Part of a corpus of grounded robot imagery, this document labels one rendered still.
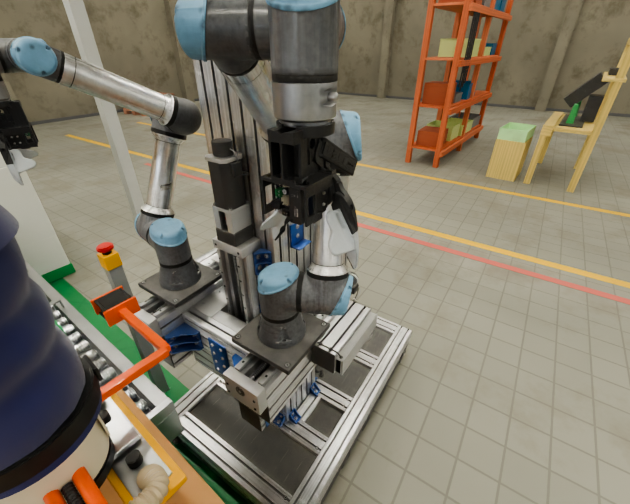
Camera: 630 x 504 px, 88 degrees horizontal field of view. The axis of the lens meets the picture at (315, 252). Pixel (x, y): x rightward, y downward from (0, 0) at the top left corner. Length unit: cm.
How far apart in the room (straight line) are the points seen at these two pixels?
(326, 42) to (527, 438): 220
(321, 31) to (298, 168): 14
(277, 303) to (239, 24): 65
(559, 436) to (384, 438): 95
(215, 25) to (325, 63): 18
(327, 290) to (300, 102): 58
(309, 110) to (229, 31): 17
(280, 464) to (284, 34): 164
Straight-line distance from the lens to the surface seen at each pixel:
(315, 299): 88
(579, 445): 246
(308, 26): 38
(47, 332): 60
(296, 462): 175
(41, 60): 105
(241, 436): 184
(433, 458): 208
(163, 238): 122
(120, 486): 87
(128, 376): 86
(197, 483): 96
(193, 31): 53
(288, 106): 39
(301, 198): 40
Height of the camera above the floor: 180
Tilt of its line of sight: 32 degrees down
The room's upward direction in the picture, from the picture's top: straight up
